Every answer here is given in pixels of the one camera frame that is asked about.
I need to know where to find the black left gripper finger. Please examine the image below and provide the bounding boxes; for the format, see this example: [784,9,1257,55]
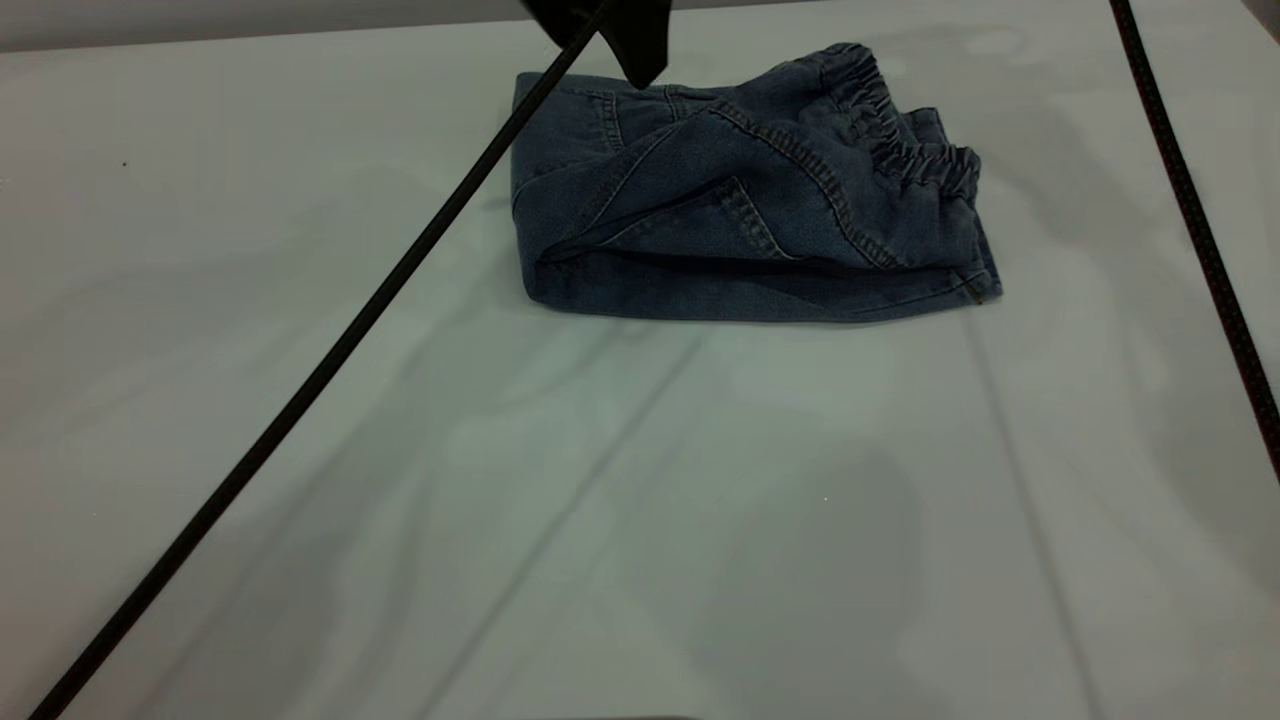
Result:
[520,0,601,49]
[598,0,671,91]

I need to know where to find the blue denim jeans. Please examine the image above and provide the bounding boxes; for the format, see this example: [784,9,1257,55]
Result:
[510,42,1004,324]

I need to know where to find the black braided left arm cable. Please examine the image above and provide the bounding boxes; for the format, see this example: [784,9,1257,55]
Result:
[28,0,613,720]

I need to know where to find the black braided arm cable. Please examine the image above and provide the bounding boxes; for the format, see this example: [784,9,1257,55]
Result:
[1110,0,1280,483]
[28,0,613,720]

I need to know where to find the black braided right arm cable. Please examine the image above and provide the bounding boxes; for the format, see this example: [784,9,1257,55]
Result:
[1110,0,1280,483]

